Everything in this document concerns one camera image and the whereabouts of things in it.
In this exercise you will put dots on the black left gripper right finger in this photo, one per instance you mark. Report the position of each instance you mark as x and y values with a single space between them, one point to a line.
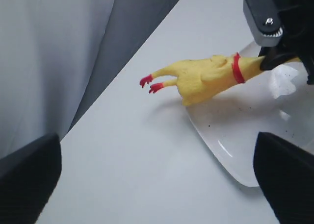
285 174

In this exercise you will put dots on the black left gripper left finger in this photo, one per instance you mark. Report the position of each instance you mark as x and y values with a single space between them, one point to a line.
28 178

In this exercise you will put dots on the yellow rubber chicken toy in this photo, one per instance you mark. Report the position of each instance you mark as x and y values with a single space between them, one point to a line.
201 80

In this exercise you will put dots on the grey backdrop cloth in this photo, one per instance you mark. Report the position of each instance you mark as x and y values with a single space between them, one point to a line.
58 56

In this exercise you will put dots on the white square plate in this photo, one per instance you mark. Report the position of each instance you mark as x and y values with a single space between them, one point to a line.
278 101

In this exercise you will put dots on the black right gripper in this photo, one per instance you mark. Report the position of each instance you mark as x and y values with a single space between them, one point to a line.
284 29

